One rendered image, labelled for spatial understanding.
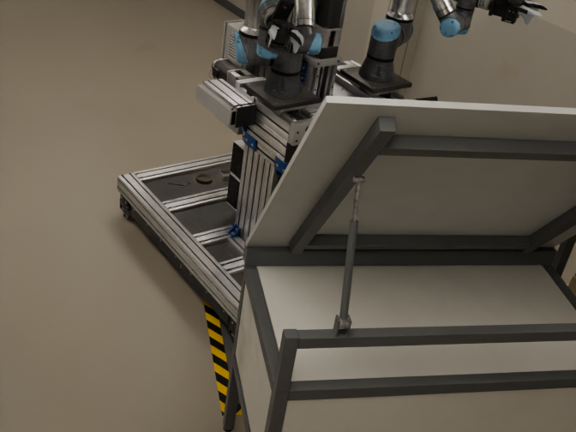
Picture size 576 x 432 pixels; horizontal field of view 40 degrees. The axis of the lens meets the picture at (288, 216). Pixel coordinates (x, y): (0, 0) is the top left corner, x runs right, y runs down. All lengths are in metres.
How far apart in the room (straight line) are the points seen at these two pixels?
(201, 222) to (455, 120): 2.23
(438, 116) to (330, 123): 0.26
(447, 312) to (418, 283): 0.16
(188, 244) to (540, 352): 1.79
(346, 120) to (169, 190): 2.43
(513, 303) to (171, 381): 1.44
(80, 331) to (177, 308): 0.46
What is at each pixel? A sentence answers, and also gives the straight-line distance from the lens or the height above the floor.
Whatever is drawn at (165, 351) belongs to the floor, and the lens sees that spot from 3.51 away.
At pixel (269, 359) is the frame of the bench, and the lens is 2.35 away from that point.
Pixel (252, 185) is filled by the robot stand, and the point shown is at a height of 0.54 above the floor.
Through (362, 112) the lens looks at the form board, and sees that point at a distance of 1.83.
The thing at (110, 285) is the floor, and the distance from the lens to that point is 3.86.
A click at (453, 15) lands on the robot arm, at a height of 1.51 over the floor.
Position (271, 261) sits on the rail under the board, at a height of 0.82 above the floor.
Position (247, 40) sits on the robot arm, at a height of 1.37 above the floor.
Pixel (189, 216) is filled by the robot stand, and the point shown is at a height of 0.21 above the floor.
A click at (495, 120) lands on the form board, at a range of 1.97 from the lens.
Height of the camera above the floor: 2.39
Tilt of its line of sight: 32 degrees down
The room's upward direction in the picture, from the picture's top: 10 degrees clockwise
